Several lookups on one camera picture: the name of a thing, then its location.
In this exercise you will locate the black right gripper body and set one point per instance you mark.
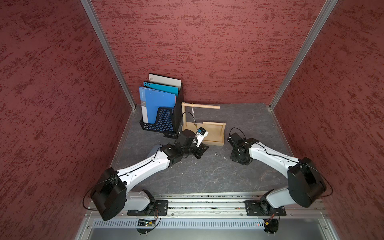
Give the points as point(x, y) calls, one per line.
point(236, 156)

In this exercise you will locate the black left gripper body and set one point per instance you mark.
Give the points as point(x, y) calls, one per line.
point(197, 151)

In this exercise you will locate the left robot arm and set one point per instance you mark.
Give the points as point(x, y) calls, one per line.
point(113, 192)

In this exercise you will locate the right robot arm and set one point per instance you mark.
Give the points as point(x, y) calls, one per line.
point(305, 182)

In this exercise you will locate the wooden jewelry display stand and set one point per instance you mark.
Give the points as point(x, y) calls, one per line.
point(216, 131)

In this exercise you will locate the black mesh file organizer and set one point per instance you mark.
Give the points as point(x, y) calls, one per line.
point(168, 119)

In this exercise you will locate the teal folder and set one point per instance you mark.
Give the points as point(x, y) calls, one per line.
point(163, 88)

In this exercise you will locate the blue folder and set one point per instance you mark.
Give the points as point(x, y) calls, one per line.
point(151, 100)

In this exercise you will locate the white grey folder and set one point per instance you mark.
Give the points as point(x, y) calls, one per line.
point(165, 81)

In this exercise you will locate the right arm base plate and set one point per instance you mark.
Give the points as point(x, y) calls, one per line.
point(263, 209)

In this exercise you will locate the aluminium front rail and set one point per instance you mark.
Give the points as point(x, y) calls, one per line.
point(219, 211)

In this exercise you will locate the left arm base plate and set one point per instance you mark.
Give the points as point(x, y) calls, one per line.
point(156, 209)

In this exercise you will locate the right aluminium corner post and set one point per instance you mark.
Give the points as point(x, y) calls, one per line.
point(320, 21)

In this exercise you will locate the aluminium corner post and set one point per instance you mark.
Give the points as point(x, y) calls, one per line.
point(320, 21)
point(92, 15)

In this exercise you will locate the left aluminium corner post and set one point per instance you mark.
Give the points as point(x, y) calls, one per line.
point(92, 15)

